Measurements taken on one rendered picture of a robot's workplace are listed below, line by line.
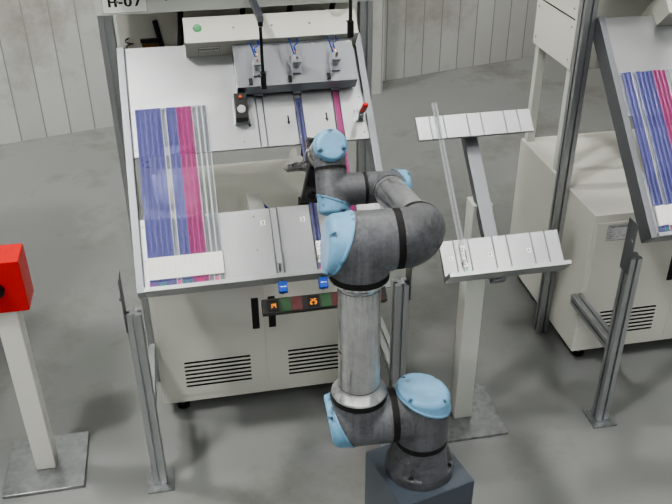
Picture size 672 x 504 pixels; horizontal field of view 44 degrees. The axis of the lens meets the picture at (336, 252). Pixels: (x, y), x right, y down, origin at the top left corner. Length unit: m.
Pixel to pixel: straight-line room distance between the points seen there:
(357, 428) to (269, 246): 0.70
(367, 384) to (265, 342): 1.08
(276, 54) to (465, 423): 1.34
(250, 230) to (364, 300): 0.75
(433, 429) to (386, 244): 0.46
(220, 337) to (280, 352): 0.21
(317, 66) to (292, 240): 0.50
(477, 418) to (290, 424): 0.63
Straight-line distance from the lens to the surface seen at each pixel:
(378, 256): 1.49
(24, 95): 5.07
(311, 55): 2.39
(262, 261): 2.22
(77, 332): 3.36
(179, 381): 2.79
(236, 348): 2.72
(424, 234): 1.51
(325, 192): 1.88
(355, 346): 1.61
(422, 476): 1.84
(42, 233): 4.10
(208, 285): 2.19
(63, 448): 2.86
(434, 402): 1.73
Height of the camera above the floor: 1.92
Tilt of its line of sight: 31 degrees down
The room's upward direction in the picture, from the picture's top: straight up
